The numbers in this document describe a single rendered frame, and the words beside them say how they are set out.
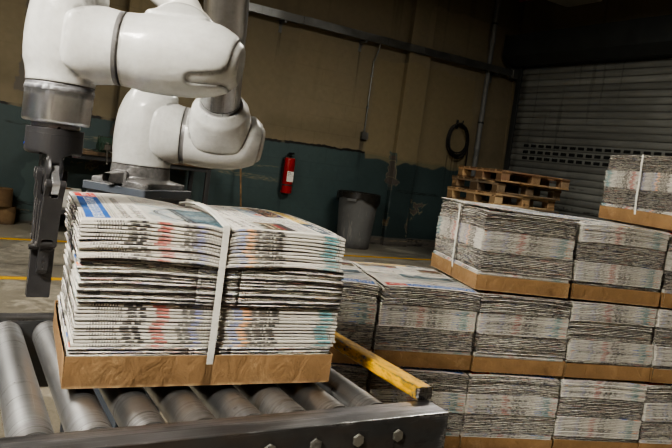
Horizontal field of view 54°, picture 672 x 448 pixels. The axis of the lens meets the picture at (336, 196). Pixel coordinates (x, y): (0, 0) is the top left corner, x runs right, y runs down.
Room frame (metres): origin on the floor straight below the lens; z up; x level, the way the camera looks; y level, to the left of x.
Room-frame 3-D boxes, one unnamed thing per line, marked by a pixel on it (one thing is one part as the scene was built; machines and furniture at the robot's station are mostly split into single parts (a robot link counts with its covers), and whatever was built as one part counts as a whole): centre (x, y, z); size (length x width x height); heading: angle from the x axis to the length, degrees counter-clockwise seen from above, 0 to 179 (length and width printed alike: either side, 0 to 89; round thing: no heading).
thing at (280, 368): (1.07, 0.11, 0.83); 0.29 x 0.16 x 0.04; 26
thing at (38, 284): (0.91, 0.39, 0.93); 0.03 x 0.01 x 0.07; 121
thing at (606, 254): (2.10, -0.81, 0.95); 0.38 x 0.29 x 0.23; 12
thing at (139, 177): (1.78, 0.54, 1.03); 0.22 x 0.18 x 0.06; 157
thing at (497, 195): (8.57, -2.20, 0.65); 1.33 x 0.94 x 1.30; 125
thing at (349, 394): (1.13, 0.01, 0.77); 0.47 x 0.05 x 0.05; 31
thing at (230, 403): (1.03, 0.18, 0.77); 0.47 x 0.05 x 0.05; 31
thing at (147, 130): (1.79, 0.53, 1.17); 0.18 x 0.16 x 0.22; 97
